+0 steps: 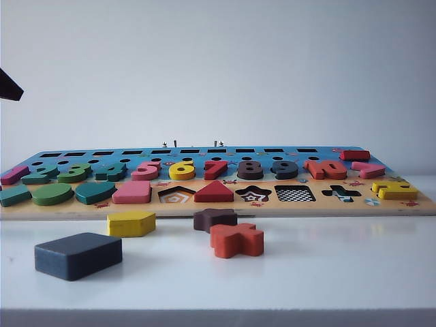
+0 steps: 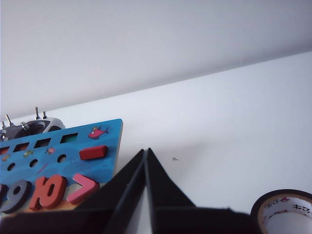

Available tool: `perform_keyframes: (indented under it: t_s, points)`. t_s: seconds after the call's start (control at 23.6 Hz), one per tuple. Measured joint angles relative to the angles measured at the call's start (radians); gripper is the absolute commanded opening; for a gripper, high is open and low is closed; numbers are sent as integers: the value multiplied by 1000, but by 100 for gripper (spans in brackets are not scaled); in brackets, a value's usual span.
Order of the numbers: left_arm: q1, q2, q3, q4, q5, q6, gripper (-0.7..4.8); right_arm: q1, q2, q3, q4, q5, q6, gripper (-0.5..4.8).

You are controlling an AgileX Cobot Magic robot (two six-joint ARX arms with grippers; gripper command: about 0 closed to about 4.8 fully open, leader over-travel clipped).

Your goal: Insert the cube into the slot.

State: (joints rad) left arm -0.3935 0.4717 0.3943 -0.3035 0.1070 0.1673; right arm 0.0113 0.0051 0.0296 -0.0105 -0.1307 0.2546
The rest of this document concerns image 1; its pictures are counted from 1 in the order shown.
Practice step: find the red triangle block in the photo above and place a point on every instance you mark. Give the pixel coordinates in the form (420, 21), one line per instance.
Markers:
(214, 195)

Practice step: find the teal parallelogram block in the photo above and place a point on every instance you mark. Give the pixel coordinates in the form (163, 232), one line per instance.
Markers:
(15, 197)

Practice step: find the yellow pentagon block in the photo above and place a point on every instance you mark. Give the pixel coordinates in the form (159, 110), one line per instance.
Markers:
(131, 225)

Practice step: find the colourful wooden puzzle board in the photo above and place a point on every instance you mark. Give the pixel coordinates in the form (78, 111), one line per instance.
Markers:
(306, 208)

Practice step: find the pink trapezoid block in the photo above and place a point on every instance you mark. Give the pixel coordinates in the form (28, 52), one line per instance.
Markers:
(132, 195)

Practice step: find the yellow sign piece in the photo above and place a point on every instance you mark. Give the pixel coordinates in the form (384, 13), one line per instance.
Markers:
(398, 193)

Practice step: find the red minus sign piece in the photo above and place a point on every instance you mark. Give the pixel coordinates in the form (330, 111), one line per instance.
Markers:
(356, 156)

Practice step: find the orange cross block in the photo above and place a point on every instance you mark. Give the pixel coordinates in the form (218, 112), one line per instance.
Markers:
(235, 242)

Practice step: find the dark blue number nine piece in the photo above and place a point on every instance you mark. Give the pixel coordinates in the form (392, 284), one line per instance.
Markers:
(285, 174)

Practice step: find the green oval block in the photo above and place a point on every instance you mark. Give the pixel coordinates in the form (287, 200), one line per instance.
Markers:
(52, 195)

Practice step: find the orange number ten piece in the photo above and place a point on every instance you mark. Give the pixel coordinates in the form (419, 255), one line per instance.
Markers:
(318, 170)

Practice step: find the brown number eight piece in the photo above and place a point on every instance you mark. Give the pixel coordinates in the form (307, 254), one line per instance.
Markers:
(249, 174)

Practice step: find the pink angled sign piece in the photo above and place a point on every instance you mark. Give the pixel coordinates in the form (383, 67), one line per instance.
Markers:
(368, 171)

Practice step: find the magenta number one piece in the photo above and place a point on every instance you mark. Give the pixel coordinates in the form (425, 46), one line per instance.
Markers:
(13, 177)

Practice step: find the teal number four piece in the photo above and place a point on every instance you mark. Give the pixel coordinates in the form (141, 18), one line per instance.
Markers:
(109, 174)

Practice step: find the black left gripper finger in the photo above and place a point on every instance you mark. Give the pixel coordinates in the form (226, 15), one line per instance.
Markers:
(8, 88)

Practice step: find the pink number five piece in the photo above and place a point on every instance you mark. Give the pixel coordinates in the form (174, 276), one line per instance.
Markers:
(144, 175)

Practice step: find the teal shield block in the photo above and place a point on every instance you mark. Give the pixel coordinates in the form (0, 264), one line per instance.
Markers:
(95, 194)

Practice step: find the green number three piece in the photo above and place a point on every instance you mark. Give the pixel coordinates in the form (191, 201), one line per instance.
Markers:
(69, 177)

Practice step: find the brown star block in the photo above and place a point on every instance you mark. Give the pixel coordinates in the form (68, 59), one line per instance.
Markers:
(211, 219)

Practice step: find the green number two piece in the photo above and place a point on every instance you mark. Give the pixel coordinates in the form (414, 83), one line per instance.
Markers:
(34, 178)

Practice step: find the yellow number six piece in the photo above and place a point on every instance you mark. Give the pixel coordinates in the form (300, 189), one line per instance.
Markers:
(182, 174)

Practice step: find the red number seven piece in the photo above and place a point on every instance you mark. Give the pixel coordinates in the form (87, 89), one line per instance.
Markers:
(214, 172)

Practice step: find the dark blue square block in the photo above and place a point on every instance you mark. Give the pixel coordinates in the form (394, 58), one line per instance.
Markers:
(78, 259)

